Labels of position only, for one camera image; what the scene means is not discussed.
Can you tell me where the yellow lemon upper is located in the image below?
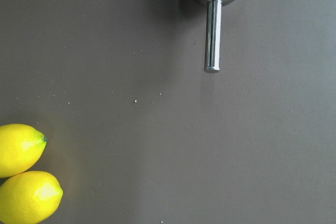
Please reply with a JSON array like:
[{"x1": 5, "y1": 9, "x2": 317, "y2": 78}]
[{"x1": 1, "y1": 124, "x2": 47, "y2": 178}]

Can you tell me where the yellow lemon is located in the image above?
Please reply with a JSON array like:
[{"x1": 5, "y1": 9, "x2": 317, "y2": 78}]
[
  {"x1": 1, "y1": 171, "x2": 63, "y2": 223},
  {"x1": 1, "y1": 124, "x2": 47, "y2": 178}
]

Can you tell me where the yellow lemon lower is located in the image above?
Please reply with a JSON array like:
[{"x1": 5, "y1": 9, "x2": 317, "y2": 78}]
[{"x1": 1, "y1": 171, "x2": 63, "y2": 223}]

